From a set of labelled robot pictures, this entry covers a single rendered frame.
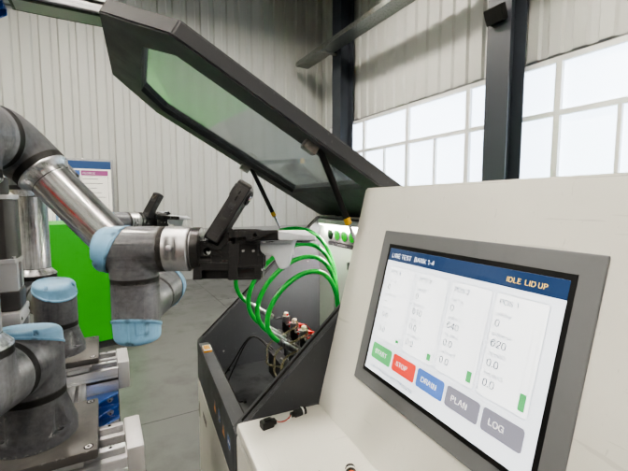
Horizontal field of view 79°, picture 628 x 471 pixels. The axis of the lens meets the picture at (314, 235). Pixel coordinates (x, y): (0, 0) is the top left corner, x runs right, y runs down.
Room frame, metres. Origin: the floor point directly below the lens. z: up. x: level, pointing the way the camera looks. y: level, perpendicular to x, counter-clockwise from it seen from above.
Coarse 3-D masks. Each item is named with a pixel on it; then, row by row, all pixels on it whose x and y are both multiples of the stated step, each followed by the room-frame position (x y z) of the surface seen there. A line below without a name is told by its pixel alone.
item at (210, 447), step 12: (204, 396) 1.36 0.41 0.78; (204, 408) 1.37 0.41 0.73; (204, 420) 1.37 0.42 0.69; (204, 432) 1.38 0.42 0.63; (216, 432) 1.14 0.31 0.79; (204, 444) 1.39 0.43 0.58; (216, 444) 1.14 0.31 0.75; (204, 456) 1.40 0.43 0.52; (216, 456) 1.14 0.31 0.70; (204, 468) 1.41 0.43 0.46; (216, 468) 1.15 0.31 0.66; (228, 468) 0.98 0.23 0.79
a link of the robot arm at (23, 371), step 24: (0, 120) 0.63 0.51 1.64; (0, 144) 0.62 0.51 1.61; (24, 144) 0.68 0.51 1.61; (0, 168) 0.62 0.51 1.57; (0, 312) 0.62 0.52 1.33; (0, 336) 0.61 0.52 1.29; (0, 360) 0.59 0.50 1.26; (24, 360) 0.65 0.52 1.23; (0, 384) 0.58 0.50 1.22; (24, 384) 0.64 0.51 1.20; (0, 408) 0.58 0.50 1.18
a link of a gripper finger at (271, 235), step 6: (240, 234) 0.59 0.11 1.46; (246, 234) 0.58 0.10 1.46; (252, 234) 0.58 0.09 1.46; (258, 234) 0.57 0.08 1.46; (264, 234) 0.57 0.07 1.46; (270, 234) 0.57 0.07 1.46; (276, 234) 0.57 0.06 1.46; (246, 240) 0.58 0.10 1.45; (252, 240) 0.58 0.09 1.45; (258, 240) 0.58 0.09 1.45; (264, 240) 0.58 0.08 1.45
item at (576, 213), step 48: (384, 192) 0.94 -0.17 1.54; (432, 192) 0.78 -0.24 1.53; (480, 192) 0.67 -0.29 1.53; (528, 192) 0.59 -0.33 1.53; (576, 192) 0.52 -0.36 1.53; (624, 192) 0.47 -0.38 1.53; (480, 240) 0.64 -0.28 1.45; (528, 240) 0.57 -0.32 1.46; (576, 240) 0.50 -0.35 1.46; (624, 240) 0.46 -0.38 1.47; (624, 288) 0.44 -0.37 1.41; (336, 336) 0.96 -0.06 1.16; (624, 336) 0.43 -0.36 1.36; (336, 384) 0.91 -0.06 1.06; (624, 384) 0.41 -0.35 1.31; (384, 432) 0.72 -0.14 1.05; (576, 432) 0.44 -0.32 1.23; (624, 432) 0.40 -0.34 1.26
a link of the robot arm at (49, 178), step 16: (16, 112) 0.69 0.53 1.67; (32, 128) 0.70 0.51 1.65; (32, 144) 0.69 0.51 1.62; (48, 144) 0.72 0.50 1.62; (32, 160) 0.69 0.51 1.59; (48, 160) 0.70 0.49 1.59; (64, 160) 0.74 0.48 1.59; (16, 176) 0.69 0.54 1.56; (32, 176) 0.69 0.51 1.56; (48, 176) 0.70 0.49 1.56; (64, 176) 0.71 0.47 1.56; (48, 192) 0.70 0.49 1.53; (64, 192) 0.70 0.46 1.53; (80, 192) 0.72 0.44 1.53; (64, 208) 0.70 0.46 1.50; (80, 208) 0.70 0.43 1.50; (96, 208) 0.72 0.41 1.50; (80, 224) 0.70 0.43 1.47; (96, 224) 0.70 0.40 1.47; (112, 224) 0.72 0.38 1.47; (160, 272) 0.72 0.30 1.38; (176, 272) 0.77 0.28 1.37; (176, 288) 0.72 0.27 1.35
